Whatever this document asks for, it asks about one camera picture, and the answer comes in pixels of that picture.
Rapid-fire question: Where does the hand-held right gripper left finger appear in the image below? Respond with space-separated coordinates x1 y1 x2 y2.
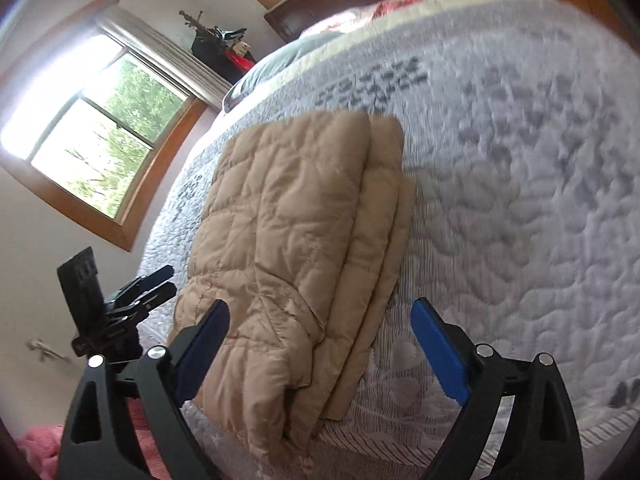
57 299 231 480

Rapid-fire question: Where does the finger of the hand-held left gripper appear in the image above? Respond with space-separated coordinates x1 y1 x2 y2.
106 282 177 322
117 265 175 302

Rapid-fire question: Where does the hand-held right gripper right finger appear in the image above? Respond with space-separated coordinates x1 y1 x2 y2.
411 297 586 480

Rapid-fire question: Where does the beige quilted jacket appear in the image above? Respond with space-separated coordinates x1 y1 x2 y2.
167 109 417 466

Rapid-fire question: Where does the wooden framed window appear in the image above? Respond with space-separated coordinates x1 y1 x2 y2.
0 0 208 253

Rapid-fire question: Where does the pink knitted cloth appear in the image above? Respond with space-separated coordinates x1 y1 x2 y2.
15 395 151 480

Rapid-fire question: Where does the grey leaf-print quilted bedspread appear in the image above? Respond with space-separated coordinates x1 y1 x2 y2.
135 0 631 480

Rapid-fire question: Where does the beige striped curtain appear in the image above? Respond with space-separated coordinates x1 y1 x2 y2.
97 7 236 111

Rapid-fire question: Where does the red hanging garment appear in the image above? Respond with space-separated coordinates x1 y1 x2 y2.
225 50 258 75

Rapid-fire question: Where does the black hanging bag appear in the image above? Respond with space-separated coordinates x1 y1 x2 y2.
191 27 248 83

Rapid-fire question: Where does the grey pillow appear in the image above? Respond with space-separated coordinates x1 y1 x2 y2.
222 35 331 113

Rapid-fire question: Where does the coat rack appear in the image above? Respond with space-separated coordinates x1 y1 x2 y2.
179 9 207 38

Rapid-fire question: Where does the pink floral cloth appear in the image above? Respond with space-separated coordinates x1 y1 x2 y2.
300 0 451 38

